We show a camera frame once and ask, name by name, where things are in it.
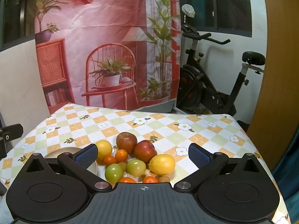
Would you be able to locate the large yellow lemon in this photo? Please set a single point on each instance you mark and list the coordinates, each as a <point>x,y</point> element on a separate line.
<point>162,164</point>

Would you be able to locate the orange tangerine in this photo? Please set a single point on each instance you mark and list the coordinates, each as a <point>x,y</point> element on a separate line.
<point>127,180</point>
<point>109,160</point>
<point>150,180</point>
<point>121,155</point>

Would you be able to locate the green tomato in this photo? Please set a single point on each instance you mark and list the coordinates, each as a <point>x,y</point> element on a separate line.
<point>114,173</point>
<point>136,167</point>

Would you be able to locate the checkered flower tablecloth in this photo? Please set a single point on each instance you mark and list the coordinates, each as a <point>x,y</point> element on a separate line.
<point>144,126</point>

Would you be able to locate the dark red apple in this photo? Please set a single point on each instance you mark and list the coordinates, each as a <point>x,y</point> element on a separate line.
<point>126,142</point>

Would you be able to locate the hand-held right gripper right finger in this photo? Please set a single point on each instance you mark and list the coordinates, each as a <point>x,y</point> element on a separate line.
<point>199,156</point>

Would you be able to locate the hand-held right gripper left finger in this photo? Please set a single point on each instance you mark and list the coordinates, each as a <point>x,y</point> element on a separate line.
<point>86,156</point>

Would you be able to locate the dark window with black frame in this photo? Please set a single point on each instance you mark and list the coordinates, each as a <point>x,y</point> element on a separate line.
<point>16,11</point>

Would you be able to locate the wooden door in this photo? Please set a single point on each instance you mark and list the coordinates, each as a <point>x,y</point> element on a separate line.
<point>275,74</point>

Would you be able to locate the smooth yellow lemon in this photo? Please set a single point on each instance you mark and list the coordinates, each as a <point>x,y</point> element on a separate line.
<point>105,148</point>

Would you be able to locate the dark window with grey frame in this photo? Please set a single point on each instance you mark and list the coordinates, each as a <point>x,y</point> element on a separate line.
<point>222,4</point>

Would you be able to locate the grey plastic box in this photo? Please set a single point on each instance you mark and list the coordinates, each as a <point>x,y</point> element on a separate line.
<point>161,107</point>

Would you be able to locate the beige ceramic bowl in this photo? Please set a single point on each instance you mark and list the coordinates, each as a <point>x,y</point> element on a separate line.
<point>56,153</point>

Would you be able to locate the pink printed backdrop cloth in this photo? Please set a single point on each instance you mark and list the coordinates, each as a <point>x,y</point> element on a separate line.
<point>93,28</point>

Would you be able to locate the blue curtain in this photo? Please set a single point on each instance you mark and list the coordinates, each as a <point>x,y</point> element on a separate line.
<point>288,179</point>

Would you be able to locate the bright red apple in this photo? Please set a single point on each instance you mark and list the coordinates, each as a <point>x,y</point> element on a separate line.
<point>144,151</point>

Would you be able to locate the black exercise bike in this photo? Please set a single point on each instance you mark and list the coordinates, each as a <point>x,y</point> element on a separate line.
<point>198,79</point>

